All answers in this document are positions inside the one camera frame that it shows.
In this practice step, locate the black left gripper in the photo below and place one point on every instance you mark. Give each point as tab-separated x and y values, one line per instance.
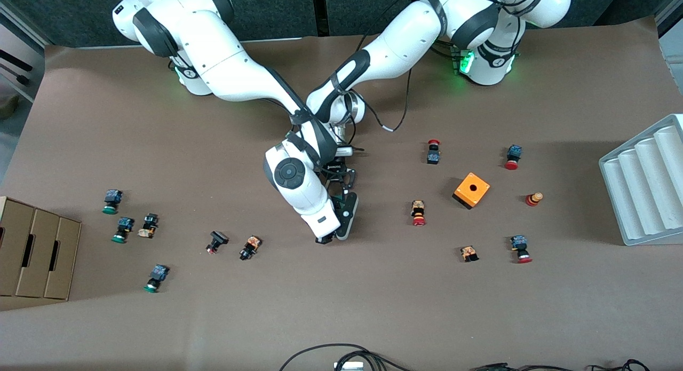
338	170

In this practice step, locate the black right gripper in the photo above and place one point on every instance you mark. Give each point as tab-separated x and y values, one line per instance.
326	239

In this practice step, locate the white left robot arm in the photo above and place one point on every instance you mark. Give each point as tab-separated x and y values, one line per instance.
405	45

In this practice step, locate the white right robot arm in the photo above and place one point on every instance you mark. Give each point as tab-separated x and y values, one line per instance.
240	72

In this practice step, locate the black button orange contact block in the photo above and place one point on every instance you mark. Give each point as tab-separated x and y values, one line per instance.
249	247

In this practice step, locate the red button orange contact block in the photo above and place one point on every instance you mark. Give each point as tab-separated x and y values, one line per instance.
418	213

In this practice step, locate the red mushroom button black block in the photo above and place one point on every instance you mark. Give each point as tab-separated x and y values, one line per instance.
433	153

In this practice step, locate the black square button red base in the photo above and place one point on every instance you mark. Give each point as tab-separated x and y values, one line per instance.
216	242

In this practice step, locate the white connector plug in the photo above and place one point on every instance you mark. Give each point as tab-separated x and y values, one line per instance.
348	366

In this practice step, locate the green button blue contact block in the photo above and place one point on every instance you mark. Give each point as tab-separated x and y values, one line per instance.
156	277
111	201
122	229

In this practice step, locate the red button blue contact block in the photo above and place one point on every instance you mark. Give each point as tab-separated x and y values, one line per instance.
513	157
521	249

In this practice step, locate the red yellow button cap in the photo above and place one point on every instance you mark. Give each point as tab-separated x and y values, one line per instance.
533	198

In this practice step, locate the brown cardboard box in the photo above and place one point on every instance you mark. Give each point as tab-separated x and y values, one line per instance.
37	253

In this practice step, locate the white grooved tray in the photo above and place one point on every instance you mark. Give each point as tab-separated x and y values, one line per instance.
645	189

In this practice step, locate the grey cabinet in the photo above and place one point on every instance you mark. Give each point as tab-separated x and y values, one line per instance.
673	40

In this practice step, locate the orange button enclosure box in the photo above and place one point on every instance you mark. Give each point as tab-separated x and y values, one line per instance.
472	189

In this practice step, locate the beige black switch block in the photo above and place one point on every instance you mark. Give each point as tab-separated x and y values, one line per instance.
148	225

